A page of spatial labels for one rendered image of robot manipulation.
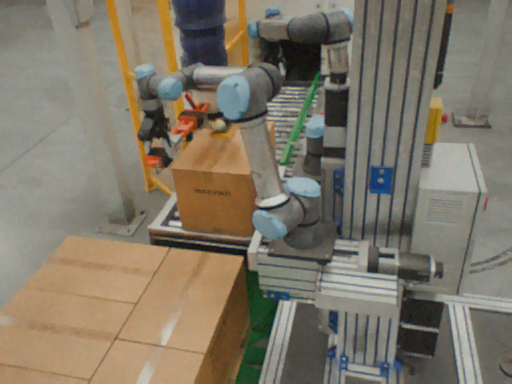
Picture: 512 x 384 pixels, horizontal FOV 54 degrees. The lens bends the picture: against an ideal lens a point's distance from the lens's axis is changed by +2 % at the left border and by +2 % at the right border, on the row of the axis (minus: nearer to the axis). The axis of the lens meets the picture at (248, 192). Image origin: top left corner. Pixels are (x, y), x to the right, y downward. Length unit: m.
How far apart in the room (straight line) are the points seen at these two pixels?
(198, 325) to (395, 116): 1.19
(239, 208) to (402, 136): 1.05
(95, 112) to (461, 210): 2.33
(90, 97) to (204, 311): 1.66
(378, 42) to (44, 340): 1.76
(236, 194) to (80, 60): 1.36
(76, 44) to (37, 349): 1.75
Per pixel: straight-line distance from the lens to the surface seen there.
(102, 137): 3.41
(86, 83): 3.28
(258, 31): 2.34
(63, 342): 2.31
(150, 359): 2.12
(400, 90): 1.63
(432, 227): 1.84
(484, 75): 5.03
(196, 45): 2.26
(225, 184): 2.41
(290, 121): 3.82
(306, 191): 1.62
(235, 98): 1.41
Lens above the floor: 2.16
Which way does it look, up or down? 33 degrees down
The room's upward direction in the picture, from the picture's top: 4 degrees counter-clockwise
